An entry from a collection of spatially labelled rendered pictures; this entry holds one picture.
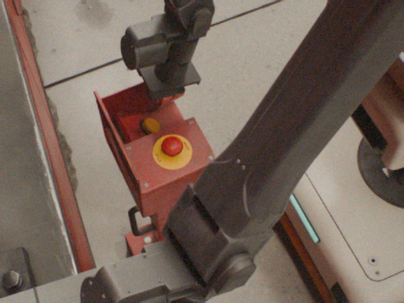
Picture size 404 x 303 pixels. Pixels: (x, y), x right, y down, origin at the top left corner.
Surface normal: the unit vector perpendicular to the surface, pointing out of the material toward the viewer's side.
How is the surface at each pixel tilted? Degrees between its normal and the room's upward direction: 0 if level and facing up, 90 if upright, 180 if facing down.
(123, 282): 26
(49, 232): 0
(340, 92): 80
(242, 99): 0
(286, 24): 0
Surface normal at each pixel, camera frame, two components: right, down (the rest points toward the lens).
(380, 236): -0.04, -0.41
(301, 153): 0.43, 0.72
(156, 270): 0.27, -0.66
